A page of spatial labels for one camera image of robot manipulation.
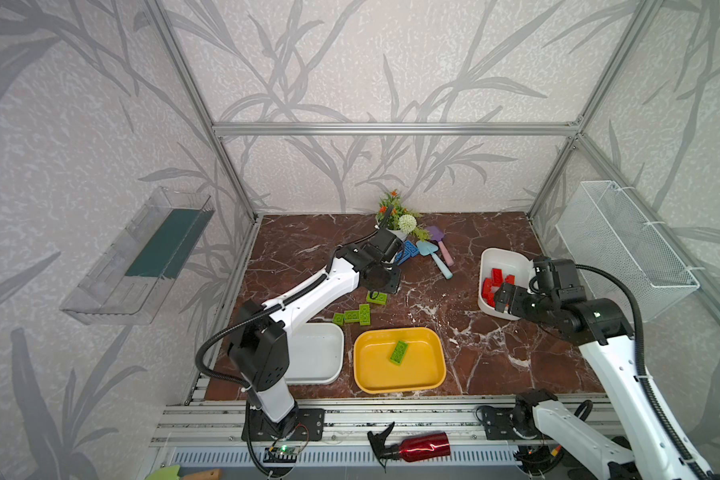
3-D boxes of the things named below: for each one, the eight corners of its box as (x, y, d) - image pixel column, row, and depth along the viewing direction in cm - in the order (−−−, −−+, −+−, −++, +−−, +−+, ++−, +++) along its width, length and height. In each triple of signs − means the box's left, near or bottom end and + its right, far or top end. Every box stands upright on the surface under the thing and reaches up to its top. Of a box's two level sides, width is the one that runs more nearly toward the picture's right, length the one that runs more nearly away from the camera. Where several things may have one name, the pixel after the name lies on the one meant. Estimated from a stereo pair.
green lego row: (333, 325, 93) (332, 321, 91) (335, 308, 97) (334, 304, 95) (370, 325, 93) (370, 321, 91) (370, 308, 97) (370, 304, 95)
